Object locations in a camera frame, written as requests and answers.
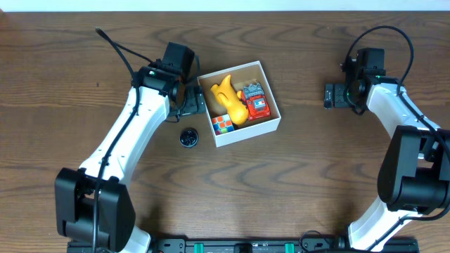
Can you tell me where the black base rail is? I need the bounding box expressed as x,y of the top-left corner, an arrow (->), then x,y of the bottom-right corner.
66,235 -> 420,253

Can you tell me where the red toy fire truck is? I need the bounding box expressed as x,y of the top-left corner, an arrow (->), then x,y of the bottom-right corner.
240,83 -> 271,121

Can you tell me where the colourful puzzle cube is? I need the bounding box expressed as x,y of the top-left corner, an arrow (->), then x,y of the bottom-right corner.
211,114 -> 234,136

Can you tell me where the white cardboard box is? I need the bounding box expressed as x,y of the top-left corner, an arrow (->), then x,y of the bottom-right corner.
197,61 -> 281,147

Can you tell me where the black round cap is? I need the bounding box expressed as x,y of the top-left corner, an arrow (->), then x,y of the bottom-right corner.
179,128 -> 199,148

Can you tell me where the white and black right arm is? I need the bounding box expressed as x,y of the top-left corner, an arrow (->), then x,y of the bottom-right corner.
324,64 -> 449,252

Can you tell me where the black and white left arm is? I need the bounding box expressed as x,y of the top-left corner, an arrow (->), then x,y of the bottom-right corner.
54,67 -> 205,252

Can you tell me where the yellow rubber toy animal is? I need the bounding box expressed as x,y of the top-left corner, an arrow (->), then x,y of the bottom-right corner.
210,74 -> 249,125

